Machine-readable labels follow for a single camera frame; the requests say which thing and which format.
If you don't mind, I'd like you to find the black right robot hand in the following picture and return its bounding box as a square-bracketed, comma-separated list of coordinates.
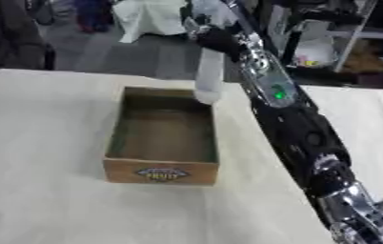
[181, 12, 265, 63]

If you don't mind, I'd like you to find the clear plastic bottle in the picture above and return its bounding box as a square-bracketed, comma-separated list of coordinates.
[190, 0, 242, 106]

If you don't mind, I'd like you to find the tan cardboard box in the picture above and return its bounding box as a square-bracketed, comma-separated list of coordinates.
[101, 85, 222, 187]

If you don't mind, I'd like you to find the white cloth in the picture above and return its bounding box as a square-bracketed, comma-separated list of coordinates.
[111, 0, 191, 44]

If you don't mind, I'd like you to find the white plastic bag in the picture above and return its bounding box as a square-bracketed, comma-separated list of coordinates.
[292, 37, 337, 68]

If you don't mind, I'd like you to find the white shelf rack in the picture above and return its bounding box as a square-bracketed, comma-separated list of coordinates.
[286, 0, 383, 73]

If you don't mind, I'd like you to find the person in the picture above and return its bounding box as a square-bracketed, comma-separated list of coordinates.
[0, 0, 57, 74]

